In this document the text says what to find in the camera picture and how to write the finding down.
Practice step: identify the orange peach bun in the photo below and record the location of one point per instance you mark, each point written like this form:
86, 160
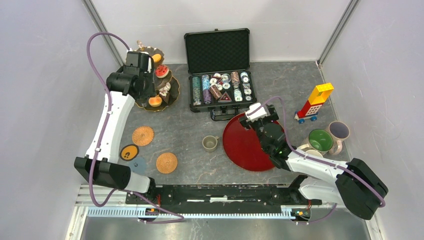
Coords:
155, 101

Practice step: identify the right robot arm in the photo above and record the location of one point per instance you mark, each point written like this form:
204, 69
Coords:
350, 183

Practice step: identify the woven coaster front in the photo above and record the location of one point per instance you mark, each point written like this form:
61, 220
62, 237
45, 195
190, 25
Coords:
166, 163

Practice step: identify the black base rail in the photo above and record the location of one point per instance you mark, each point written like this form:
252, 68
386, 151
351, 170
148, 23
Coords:
225, 201

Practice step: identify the beige purple mug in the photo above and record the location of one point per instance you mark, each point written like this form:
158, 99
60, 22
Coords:
339, 132

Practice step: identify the woven coaster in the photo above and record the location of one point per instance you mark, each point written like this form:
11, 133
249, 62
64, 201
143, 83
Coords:
166, 163
143, 136

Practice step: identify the white striped donut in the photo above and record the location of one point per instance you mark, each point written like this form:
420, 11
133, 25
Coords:
166, 88

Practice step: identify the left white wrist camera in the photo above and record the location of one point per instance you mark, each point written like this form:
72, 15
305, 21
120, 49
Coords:
150, 64

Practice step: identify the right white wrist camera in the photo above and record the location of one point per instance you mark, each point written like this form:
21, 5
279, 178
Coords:
256, 111

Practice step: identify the chocolate cake slice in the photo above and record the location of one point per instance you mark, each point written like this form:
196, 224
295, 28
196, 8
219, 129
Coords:
165, 96

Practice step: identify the toy block tower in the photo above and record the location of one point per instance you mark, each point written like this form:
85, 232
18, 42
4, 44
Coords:
314, 103

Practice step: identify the small grey-green cup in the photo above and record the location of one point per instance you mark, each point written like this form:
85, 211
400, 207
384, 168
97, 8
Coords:
210, 143

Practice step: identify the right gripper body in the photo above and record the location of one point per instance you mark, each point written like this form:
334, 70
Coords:
257, 125

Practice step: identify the black poker chip case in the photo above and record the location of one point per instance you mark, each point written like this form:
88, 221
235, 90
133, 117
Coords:
220, 82

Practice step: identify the yellow cup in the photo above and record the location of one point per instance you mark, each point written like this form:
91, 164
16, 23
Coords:
314, 153

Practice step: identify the yellow round cookie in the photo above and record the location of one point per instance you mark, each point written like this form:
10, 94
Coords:
157, 58

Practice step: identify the orange black coaster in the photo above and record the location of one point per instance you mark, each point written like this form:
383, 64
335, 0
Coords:
129, 152

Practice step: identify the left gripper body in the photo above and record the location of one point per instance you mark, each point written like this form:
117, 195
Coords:
149, 89

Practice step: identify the woven coaster left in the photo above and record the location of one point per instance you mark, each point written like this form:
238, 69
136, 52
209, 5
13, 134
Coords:
143, 136

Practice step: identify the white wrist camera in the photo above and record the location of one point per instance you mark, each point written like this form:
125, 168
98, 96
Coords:
256, 111
150, 64

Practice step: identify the green bowl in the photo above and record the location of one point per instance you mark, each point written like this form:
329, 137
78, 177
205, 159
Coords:
318, 140

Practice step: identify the red frosted donut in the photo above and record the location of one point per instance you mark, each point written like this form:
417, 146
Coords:
162, 71

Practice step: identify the red round tray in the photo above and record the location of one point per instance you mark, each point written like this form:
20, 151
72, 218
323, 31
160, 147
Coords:
243, 147

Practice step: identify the three-tier dessert stand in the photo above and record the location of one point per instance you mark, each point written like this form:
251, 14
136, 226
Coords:
159, 83

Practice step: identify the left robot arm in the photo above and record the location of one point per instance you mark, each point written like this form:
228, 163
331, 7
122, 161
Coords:
134, 81

